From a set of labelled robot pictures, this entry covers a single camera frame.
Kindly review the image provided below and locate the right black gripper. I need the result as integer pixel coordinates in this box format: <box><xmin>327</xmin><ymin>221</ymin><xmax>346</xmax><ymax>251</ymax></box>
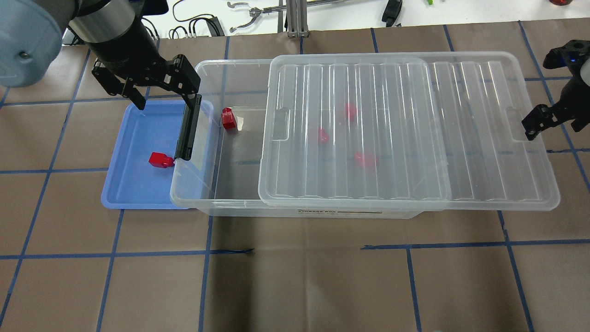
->
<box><xmin>522</xmin><ymin>40</ymin><xmax>590</xmax><ymax>141</ymax></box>

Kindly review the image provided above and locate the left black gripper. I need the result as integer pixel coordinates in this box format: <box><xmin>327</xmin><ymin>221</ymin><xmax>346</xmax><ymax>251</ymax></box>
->
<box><xmin>85</xmin><ymin>18</ymin><xmax>201</xmax><ymax>111</ymax></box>

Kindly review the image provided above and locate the red block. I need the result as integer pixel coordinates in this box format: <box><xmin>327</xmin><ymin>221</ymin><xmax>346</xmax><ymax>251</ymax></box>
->
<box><xmin>221</xmin><ymin>107</ymin><xmax>238</xmax><ymax>131</ymax></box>
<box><xmin>318</xmin><ymin>128</ymin><xmax>330</xmax><ymax>144</ymax></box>
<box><xmin>354</xmin><ymin>152</ymin><xmax>379</xmax><ymax>171</ymax></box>
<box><xmin>345</xmin><ymin>103</ymin><xmax>358</xmax><ymax>123</ymax></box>
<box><xmin>148</xmin><ymin>152</ymin><xmax>175</xmax><ymax>169</ymax></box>

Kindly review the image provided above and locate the clear plastic box lid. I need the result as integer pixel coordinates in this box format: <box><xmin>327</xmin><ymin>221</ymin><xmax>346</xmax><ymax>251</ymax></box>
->
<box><xmin>258</xmin><ymin>51</ymin><xmax>561</xmax><ymax>212</ymax></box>

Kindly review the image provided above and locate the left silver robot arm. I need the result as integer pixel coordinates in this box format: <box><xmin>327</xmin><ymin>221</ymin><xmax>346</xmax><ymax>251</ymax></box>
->
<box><xmin>0</xmin><ymin>0</ymin><xmax>201</xmax><ymax>111</ymax></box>

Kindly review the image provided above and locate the clear plastic storage box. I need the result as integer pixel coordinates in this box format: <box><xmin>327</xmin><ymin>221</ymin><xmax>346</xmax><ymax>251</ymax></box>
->
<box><xmin>195</xmin><ymin>59</ymin><xmax>419</xmax><ymax>220</ymax></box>

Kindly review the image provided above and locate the black power adapter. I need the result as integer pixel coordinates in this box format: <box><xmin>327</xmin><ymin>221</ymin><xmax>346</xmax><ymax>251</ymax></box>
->
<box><xmin>205</xmin><ymin>16</ymin><xmax>225</xmax><ymax>36</ymax></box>

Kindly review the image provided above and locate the blue plastic tray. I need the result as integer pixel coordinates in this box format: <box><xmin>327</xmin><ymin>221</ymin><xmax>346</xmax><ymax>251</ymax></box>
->
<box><xmin>101</xmin><ymin>100</ymin><xmax>220</xmax><ymax>209</ymax></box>

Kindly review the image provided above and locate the metal reacher grabber tool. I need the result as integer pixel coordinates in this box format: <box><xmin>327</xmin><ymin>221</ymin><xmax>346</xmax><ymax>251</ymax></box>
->
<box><xmin>227</xmin><ymin>0</ymin><xmax>388</xmax><ymax>34</ymax></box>

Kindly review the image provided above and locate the black box latch handle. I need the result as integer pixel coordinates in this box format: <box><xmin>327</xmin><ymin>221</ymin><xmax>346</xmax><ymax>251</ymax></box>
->
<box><xmin>174</xmin><ymin>93</ymin><xmax>202</xmax><ymax>160</ymax></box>

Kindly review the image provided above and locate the aluminium frame post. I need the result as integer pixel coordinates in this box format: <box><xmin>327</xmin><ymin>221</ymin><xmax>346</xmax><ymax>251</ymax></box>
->
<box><xmin>286</xmin><ymin>0</ymin><xmax>309</xmax><ymax>38</ymax></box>

